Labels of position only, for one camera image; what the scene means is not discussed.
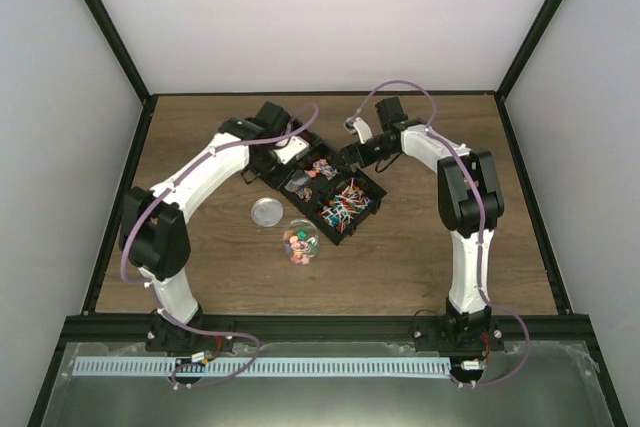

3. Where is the round metal jar lid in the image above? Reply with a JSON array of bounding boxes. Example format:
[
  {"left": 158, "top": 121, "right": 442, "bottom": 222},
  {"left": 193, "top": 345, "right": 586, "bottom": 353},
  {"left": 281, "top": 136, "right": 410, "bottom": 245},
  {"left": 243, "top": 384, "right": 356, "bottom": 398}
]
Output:
[{"left": 250, "top": 197, "right": 284, "bottom": 227}]

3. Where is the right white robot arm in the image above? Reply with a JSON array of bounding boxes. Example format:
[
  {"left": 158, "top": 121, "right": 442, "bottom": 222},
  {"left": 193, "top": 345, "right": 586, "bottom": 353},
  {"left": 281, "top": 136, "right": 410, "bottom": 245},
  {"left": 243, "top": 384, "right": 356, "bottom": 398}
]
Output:
[{"left": 339, "top": 97, "right": 504, "bottom": 350}]

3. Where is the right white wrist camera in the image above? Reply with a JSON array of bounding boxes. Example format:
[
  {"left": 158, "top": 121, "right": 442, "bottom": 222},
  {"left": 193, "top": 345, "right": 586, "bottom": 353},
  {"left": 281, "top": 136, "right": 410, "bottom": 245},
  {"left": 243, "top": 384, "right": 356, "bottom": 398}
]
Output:
[{"left": 344, "top": 117, "right": 373, "bottom": 144}]

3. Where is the light blue slotted cable duct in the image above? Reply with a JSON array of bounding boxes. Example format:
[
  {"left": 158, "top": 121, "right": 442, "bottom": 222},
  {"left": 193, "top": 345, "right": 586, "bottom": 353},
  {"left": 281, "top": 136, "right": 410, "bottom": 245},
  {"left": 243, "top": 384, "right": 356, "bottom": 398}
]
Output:
[{"left": 71, "top": 356, "right": 451, "bottom": 379}]

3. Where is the black three-compartment candy tray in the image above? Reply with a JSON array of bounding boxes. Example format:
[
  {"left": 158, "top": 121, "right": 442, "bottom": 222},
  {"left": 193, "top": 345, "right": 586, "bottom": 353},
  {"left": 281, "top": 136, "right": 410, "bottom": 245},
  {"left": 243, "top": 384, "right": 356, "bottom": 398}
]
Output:
[{"left": 267, "top": 131, "right": 386, "bottom": 245}]

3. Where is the metal candy scoop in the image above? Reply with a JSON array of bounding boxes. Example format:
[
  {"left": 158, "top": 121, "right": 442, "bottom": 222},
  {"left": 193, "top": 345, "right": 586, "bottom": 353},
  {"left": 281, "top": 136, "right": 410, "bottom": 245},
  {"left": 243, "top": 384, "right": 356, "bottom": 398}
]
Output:
[{"left": 284, "top": 170, "right": 312, "bottom": 192}]

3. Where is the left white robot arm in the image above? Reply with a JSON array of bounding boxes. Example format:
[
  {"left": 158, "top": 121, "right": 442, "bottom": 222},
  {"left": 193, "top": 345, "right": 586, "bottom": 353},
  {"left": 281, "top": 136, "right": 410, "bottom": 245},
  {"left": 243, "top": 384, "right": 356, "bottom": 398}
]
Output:
[{"left": 119, "top": 102, "right": 291, "bottom": 351}]

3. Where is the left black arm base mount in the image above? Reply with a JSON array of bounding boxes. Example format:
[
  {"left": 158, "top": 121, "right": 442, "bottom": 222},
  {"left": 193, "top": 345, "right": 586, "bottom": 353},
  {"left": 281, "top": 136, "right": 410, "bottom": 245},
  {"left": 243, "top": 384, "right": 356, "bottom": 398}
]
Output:
[{"left": 145, "top": 313, "right": 234, "bottom": 355}]

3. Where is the clear glass jar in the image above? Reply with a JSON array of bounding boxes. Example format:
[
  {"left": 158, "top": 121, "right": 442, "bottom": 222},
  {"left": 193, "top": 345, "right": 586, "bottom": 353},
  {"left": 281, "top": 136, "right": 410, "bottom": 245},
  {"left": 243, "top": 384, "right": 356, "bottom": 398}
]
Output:
[{"left": 282, "top": 218, "right": 320, "bottom": 266}]

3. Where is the pile of white-stick lollipops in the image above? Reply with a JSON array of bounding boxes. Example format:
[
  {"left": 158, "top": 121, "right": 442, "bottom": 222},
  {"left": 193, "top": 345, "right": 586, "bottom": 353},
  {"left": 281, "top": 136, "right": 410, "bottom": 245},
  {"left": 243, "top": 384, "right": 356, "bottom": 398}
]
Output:
[{"left": 320, "top": 177, "right": 373, "bottom": 233}]

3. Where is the pile of rainbow lollipops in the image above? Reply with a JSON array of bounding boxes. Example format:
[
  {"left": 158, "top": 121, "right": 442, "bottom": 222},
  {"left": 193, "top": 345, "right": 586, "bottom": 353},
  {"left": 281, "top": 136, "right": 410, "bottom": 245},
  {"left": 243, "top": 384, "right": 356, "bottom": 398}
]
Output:
[{"left": 294, "top": 158, "right": 338, "bottom": 201}]

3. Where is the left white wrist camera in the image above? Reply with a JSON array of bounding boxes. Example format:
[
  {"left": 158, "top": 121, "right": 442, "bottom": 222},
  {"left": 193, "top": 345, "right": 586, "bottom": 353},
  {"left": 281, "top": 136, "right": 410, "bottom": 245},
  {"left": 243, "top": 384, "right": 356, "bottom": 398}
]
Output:
[{"left": 271, "top": 136, "right": 309, "bottom": 165}]

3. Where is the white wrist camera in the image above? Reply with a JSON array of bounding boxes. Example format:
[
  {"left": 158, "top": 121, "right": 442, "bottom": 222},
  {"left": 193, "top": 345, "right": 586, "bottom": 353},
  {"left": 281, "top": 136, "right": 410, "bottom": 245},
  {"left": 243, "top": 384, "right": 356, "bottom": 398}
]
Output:
[
  {"left": 271, "top": 136, "right": 309, "bottom": 165},
  {"left": 344, "top": 117, "right": 373, "bottom": 144}
]

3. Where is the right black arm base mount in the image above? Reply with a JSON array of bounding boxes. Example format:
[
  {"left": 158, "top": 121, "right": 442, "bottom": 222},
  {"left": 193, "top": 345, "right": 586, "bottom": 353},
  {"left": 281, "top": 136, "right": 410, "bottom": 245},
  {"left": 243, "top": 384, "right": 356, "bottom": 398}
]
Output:
[{"left": 409, "top": 308, "right": 504, "bottom": 353}]

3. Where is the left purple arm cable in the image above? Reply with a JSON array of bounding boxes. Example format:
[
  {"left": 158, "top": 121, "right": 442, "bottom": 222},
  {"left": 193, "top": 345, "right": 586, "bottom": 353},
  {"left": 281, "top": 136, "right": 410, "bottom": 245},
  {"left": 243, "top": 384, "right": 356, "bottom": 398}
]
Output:
[{"left": 119, "top": 101, "right": 321, "bottom": 392}]

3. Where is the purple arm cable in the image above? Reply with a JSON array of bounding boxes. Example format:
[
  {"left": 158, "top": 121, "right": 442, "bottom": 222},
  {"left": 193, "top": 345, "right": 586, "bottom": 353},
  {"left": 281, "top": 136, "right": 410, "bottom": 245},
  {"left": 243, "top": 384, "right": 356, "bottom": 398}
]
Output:
[
  {"left": 353, "top": 78, "right": 532, "bottom": 391},
  {"left": 119, "top": 101, "right": 321, "bottom": 392}
]

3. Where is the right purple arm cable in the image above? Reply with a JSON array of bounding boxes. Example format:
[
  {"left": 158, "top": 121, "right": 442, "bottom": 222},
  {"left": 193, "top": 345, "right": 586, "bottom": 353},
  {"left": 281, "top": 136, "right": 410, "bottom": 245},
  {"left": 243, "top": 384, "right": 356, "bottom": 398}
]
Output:
[{"left": 353, "top": 78, "right": 532, "bottom": 391}]

